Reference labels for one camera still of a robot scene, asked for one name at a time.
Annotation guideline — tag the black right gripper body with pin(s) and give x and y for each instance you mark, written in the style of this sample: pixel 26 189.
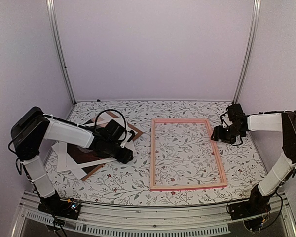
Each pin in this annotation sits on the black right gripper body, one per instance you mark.
pixel 229 136

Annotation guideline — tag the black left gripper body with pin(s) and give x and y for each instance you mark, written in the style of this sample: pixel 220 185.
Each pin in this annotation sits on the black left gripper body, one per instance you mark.
pixel 110 150

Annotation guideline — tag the photo print with white border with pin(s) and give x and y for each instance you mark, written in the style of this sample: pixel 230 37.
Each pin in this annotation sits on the photo print with white border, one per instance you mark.
pixel 78 173

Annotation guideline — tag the brown backing board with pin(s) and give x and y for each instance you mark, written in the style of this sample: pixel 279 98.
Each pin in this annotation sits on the brown backing board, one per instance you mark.
pixel 110 115

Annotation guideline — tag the pink wooden picture frame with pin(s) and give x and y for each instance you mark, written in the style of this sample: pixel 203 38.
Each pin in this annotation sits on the pink wooden picture frame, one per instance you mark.
pixel 153 187

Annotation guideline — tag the white mat board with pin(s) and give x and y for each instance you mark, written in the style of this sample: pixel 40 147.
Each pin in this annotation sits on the white mat board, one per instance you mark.
pixel 72 157

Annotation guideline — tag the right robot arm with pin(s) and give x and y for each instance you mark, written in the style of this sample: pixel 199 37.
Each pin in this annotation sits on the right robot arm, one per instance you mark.
pixel 283 123

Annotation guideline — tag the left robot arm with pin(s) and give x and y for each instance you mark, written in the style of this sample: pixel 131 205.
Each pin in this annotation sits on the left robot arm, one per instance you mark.
pixel 35 126

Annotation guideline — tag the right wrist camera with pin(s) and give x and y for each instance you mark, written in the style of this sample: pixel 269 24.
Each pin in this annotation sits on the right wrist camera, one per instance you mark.
pixel 225 120

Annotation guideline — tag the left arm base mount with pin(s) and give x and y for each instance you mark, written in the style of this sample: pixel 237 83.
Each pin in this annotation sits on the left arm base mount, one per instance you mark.
pixel 69 208

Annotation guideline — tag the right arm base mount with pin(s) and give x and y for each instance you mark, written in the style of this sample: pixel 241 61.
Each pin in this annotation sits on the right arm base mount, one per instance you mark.
pixel 240 210

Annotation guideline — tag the right aluminium corner post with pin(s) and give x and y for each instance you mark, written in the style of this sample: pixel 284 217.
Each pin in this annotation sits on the right aluminium corner post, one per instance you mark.
pixel 249 49

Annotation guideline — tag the aluminium corner post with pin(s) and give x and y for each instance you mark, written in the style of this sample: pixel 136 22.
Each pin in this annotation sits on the aluminium corner post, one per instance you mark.
pixel 58 46
pixel 249 49

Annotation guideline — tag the left aluminium corner post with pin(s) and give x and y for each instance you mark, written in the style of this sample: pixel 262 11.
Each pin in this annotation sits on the left aluminium corner post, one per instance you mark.
pixel 58 46

